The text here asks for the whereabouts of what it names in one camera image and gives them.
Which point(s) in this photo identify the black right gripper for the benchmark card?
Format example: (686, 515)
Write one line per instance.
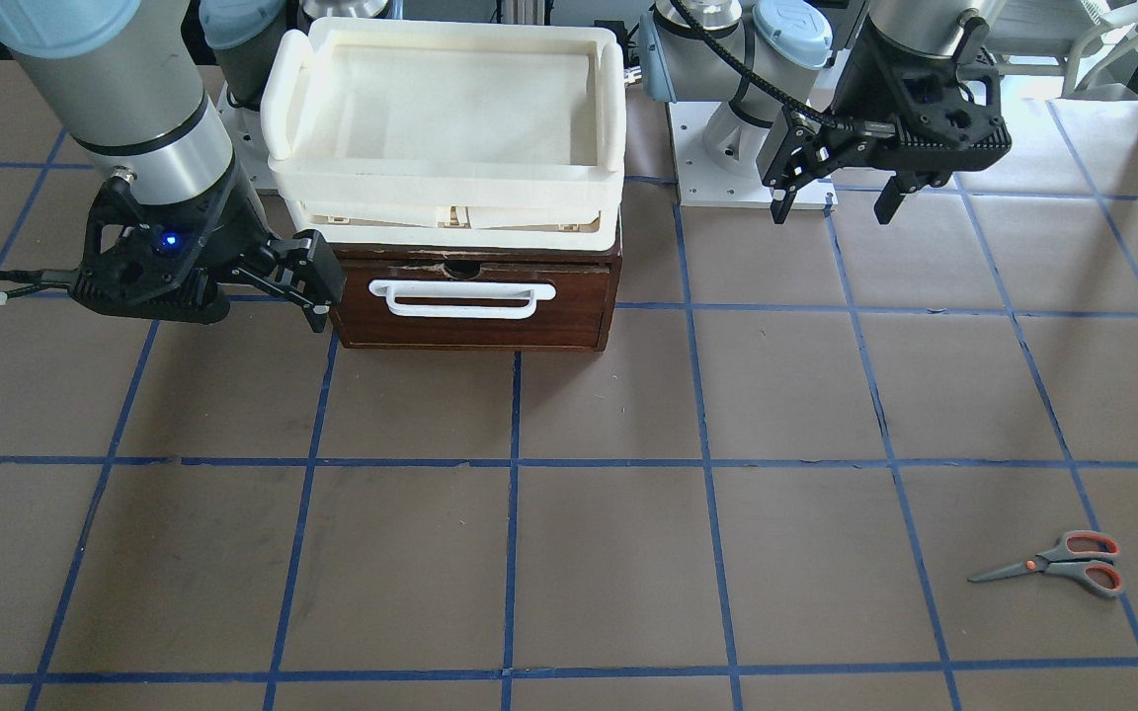
(224, 233)

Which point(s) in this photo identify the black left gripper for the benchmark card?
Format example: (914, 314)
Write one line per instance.
(863, 91)

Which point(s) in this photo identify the grey orange scissors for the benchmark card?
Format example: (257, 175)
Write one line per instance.
(1085, 556)

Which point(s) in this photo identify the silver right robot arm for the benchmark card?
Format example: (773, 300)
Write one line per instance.
(120, 78)

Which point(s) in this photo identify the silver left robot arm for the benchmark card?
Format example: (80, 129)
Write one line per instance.
(762, 56)

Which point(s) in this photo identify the dark wooden drawer cabinet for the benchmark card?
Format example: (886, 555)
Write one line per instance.
(460, 261)

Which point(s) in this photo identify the white plastic tray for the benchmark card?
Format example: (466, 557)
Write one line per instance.
(449, 135)

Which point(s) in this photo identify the grey office chair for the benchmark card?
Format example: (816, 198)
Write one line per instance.
(1091, 45)

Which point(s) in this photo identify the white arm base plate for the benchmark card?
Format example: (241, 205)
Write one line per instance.
(716, 152)
(244, 128)

